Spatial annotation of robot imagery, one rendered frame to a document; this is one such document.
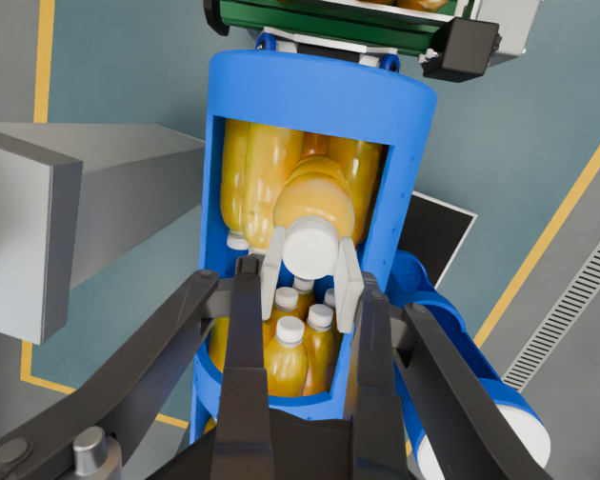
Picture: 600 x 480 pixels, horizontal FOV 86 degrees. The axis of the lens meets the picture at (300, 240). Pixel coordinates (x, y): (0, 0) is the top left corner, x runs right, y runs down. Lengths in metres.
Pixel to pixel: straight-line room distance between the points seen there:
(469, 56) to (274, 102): 0.36
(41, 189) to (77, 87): 1.29
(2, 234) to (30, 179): 0.12
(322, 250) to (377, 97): 0.17
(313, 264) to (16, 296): 0.63
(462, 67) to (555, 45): 1.28
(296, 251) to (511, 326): 1.99
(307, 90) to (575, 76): 1.66
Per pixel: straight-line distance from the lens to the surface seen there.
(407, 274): 1.60
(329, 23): 0.68
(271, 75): 0.33
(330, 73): 0.32
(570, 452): 3.01
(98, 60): 1.85
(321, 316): 0.51
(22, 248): 0.71
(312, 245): 0.21
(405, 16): 0.62
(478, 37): 0.61
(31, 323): 0.79
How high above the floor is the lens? 1.55
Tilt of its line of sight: 70 degrees down
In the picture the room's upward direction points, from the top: 172 degrees counter-clockwise
